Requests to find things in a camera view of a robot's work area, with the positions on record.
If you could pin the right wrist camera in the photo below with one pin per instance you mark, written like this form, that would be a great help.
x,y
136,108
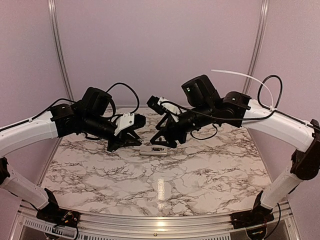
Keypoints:
x,y
161,105

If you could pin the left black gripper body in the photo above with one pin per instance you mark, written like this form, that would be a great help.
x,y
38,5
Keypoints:
x,y
120,139

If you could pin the white remote control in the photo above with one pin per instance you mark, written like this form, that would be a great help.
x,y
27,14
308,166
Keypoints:
x,y
153,151

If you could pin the right aluminium frame post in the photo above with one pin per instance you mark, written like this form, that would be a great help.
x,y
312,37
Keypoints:
x,y
260,33

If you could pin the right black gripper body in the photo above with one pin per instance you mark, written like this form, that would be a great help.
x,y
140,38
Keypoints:
x,y
171,127

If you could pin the left aluminium frame post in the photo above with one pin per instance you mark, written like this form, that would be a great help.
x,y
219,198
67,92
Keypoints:
x,y
53,17

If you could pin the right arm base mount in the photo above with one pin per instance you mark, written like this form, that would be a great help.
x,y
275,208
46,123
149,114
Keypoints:
x,y
256,216

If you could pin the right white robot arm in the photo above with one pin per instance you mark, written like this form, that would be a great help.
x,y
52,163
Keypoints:
x,y
207,107

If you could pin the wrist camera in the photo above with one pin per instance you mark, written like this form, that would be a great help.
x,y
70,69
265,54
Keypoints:
x,y
161,105
129,121

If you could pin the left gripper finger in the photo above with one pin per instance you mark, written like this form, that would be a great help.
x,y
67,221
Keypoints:
x,y
134,134
129,143

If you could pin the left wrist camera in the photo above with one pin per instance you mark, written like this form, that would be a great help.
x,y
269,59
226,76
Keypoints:
x,y
129,121

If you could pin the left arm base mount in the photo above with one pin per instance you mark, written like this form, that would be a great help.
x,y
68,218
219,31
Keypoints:
x,y
54,214

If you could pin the aluminium frame post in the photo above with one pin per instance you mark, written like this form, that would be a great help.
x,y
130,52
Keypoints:
x,y
53,17
260,33

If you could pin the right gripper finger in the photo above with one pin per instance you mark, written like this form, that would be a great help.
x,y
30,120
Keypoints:
x,y
162,138
164,122

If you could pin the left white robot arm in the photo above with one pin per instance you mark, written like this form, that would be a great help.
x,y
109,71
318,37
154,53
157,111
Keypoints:
x,y
94,114

